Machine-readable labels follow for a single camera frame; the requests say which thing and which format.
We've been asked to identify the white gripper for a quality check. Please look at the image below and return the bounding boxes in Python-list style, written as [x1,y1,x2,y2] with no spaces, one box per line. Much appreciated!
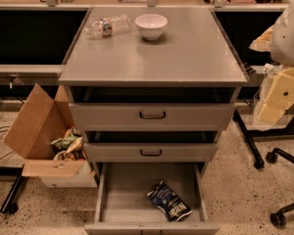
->
[253,68,294,125]

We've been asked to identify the blue chip bag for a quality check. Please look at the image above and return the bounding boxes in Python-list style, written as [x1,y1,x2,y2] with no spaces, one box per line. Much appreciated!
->
[147,181,192,221]

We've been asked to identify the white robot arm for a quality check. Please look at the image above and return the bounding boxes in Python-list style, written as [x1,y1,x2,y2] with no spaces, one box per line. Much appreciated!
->
[250,0,294,130]

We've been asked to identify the grey drawer cabinet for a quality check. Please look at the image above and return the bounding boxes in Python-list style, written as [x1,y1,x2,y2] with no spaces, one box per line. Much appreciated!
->
[58,6,249,181]

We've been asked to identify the top grey drawer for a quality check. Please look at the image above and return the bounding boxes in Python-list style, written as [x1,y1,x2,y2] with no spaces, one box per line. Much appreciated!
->
[69,103,234,131]

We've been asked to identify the middle grey drawer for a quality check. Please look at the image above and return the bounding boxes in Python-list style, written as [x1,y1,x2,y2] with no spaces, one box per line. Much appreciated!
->
[85,143,218,163]

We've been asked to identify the bottom grey open drawer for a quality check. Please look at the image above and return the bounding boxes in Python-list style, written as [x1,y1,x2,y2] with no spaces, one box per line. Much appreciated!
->
[84,163,219,235]

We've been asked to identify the black office chair base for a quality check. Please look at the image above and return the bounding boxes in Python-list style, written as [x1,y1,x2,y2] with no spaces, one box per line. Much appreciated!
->
[265,147,294,228]

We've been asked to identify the white bowl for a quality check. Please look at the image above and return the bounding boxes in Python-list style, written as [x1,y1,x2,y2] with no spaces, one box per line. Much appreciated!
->
[135,14,168,40]

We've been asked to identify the clear plastic water bottle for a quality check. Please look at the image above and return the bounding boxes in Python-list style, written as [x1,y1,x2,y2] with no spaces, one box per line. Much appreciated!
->
[84,14,131,39]

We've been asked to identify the snack bags in box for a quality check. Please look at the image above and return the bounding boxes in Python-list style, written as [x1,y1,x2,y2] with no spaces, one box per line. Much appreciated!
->
[51,127,86,162]

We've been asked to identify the brown cardboard box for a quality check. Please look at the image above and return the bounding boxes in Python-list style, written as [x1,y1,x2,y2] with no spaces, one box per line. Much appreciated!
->
[3,84,97,188]

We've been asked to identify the black left table foot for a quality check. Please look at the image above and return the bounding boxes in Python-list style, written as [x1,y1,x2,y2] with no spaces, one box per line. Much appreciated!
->
[0,166,24,214]

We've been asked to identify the black table leg frame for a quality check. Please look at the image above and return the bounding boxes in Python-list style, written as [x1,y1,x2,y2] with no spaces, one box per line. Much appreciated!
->
[233,110,294,169]

